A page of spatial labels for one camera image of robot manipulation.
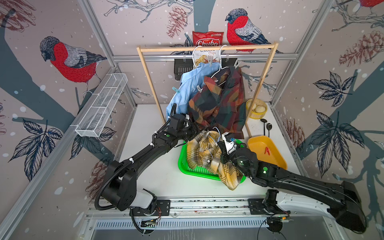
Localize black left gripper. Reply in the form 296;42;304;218
176;121;206;142

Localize yellow plaid long-sleeve shirt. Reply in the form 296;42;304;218
187;131;244;191

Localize light blue wire hanger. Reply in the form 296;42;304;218
209;127;227;162

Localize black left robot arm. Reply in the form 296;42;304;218
94;104;201;214

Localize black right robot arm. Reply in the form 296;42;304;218
219;141;367;234

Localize light blue long-sleeve shirt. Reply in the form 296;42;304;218
166;63;220;119

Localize dark multicolour plaid shirt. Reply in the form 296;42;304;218
188;66;247;139

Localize green plastic mesh basket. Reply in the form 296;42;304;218
178;144;246;184

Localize white clothespin on dark shirt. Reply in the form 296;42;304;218
197;85;203;93

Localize yellow plastic tray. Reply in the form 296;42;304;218
247;136;287;170

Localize white cassava chips bag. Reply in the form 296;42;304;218
202;50;220;65

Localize red Chuba chips bag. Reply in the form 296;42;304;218
193;31;224;47

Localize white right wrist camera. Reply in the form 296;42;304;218
222;132;237;155

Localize black wall-mounted basket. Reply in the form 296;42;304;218
174;58;238;81

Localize white wire hanger right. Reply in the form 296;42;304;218
211;45;229;79

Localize white wire hanger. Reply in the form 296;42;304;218
211;45;229;79
192;46;206;69

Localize white wire hanger left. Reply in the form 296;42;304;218
192;46;206;69

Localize white wire mesh shelf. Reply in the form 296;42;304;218
75;73;128;138

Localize wooden clothes rack frame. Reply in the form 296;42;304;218
137;42;279;138

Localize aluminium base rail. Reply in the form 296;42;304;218
86;193;334;220

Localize aluminium frame corner post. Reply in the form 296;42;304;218
77;0;137;106

